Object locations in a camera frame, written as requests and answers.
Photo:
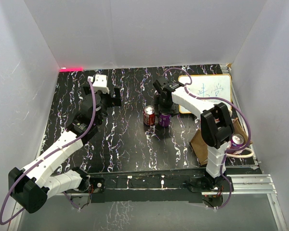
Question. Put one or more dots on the canvas bag with cat print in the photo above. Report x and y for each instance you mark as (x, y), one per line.
(237, 158)

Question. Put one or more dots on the yellow framed whiteboard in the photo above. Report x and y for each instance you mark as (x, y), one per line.
(209, 85)

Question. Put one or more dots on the pink LED strip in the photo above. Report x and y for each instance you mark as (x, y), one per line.
(64, 69)

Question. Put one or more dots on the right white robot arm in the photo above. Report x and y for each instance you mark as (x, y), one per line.
(216, 125)

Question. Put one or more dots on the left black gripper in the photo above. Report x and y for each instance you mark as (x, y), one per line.
(116, 92)

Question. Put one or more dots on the purple fanta can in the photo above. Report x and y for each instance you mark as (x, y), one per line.
(164, 119)
(237, 141)

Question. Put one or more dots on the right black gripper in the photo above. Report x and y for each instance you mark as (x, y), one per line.
(158, 99)

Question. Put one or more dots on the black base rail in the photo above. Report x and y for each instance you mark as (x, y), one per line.
(188, 185)

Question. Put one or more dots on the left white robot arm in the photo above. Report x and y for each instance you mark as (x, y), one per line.
(34, 184)

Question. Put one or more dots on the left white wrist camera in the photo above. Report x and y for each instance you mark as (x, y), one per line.
(99, 83)

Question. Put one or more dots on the red Coke can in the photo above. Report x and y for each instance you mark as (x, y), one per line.
(149, 115)

